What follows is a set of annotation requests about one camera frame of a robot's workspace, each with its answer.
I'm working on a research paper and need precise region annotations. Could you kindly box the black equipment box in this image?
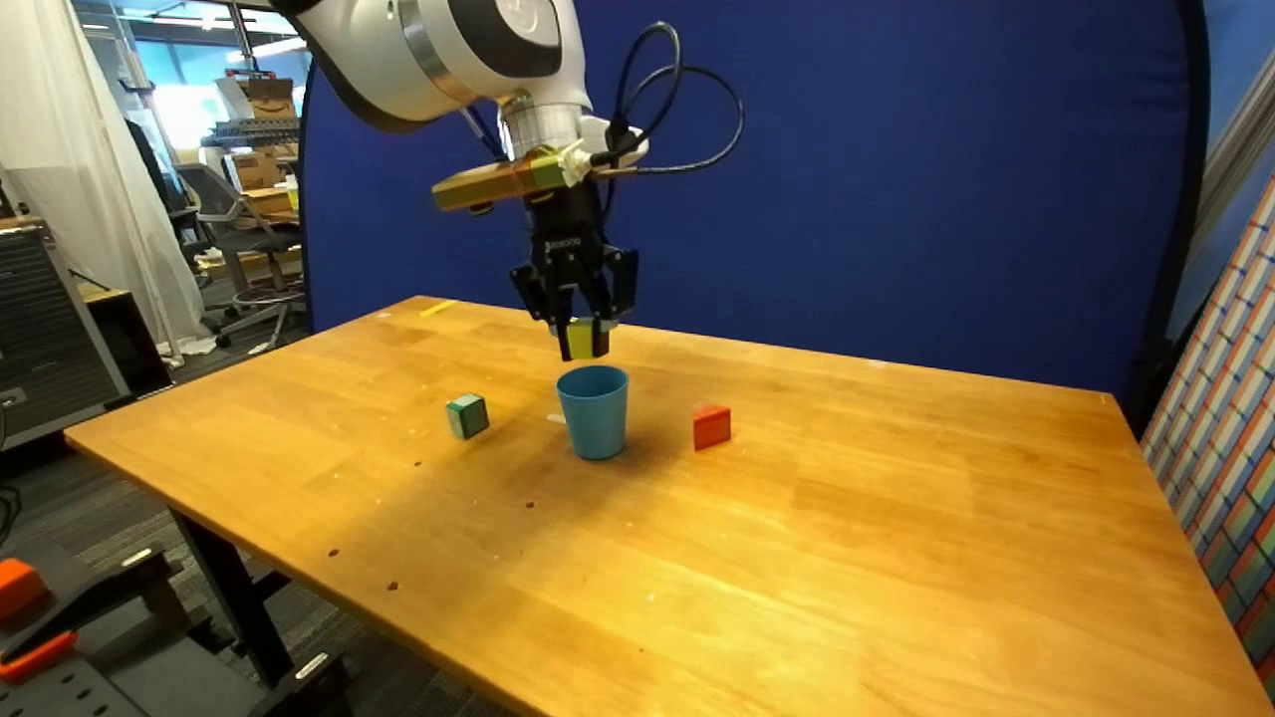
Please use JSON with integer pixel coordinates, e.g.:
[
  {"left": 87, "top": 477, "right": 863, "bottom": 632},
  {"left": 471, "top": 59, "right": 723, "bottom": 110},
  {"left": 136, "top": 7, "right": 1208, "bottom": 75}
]
[{"left": 0, "top": 214, "right": 133, "bottom": 450}]

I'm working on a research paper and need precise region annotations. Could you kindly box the green wooden cube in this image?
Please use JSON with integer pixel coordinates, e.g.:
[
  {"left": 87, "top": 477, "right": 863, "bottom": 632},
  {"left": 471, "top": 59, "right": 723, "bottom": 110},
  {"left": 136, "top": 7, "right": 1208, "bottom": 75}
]
[{"left": 442, "top": 392, "right": 496, "bottom": 442}]

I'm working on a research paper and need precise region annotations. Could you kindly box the blue fabric backdrop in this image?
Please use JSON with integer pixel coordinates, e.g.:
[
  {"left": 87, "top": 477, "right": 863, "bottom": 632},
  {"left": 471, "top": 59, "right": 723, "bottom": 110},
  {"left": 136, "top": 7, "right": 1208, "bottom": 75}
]
[{"left": 297, "top": 0, "right": 1217, "bottom": 430}]

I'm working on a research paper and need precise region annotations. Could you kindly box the red wooden cube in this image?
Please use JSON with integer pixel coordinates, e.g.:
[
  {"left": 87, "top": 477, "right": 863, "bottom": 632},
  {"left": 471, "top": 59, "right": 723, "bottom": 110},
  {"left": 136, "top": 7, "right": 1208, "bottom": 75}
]
[{"left": 690, "top": 401, "right": 738, "bottom": 453}]

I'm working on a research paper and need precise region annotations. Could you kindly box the black perforated cart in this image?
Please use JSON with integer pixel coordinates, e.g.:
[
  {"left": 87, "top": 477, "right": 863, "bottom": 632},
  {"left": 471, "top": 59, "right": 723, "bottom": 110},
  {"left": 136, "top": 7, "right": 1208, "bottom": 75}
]
[{"left": 0, "top": 547, "right": 350, "bottom": 717}]

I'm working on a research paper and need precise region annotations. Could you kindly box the white curtain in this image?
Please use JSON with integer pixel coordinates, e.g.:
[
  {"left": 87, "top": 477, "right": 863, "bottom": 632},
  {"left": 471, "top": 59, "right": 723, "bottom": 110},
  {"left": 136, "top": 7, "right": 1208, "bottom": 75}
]
[{"left": 0, "top": 0, "right": 218, "bottom": 368}]

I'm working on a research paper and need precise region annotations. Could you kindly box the shelf with boxes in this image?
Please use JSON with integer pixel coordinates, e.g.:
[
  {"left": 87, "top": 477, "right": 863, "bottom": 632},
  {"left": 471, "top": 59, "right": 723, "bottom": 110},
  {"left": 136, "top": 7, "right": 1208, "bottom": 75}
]
[{"left": 194, "top": 65, "right": 313, "bottom": 352}]

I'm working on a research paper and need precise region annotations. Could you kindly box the red-orange block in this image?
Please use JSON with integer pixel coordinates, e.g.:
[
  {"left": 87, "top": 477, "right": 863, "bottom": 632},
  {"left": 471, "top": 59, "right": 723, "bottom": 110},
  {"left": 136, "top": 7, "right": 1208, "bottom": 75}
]
[{"left": 0, "top": 553, "right": 52, "bottom": 631}]

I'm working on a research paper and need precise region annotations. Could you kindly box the yellow wooden cube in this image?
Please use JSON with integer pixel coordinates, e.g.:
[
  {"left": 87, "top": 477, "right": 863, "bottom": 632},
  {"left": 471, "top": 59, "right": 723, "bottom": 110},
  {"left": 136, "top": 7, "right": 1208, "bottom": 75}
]
[{"left": 569, "top": 314, "right": 612, "bottom": 363}]

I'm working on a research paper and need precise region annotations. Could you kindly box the blue plastic cup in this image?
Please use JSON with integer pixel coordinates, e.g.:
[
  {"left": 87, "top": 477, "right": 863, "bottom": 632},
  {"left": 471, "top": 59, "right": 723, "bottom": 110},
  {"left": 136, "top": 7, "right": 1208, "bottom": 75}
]
[{"left": 553, "top": 363, "right": 634, "bottom": 468}]

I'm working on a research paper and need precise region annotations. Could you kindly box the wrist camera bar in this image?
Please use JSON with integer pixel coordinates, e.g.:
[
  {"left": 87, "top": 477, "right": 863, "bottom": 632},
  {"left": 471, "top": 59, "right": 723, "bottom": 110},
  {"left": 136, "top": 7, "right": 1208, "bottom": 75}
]
[{"left": 431, "top": 142, "right": 597, "bottom": 221}]

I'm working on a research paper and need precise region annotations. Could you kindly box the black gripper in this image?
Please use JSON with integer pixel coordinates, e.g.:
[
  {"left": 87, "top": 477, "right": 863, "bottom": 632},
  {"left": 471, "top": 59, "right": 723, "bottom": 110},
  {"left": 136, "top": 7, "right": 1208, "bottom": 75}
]
[{"left": 509, "top": 175, "right": 641, "bottom": 368}]

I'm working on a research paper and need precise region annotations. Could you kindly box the black looped cable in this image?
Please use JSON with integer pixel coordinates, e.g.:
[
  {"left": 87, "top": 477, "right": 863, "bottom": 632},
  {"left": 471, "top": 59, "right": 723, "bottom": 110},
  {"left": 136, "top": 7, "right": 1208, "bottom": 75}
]
[{"left": 597, "top": 15, "right": 748, "bottom": 185}]

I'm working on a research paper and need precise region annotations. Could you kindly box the black table leg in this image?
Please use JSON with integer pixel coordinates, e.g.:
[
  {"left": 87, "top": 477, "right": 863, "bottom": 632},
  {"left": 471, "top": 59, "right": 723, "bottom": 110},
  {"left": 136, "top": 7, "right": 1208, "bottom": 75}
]
[{"left": 169, "top": 505, "right": 302, "bottom": 689}]

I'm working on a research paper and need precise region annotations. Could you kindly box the orange-handled black clamp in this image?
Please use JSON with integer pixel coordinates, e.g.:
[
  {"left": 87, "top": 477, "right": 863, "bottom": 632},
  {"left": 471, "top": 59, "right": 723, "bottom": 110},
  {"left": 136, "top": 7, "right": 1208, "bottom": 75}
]
[{"left": 0, "top": 627, "right": 79, "bottom": 689}]

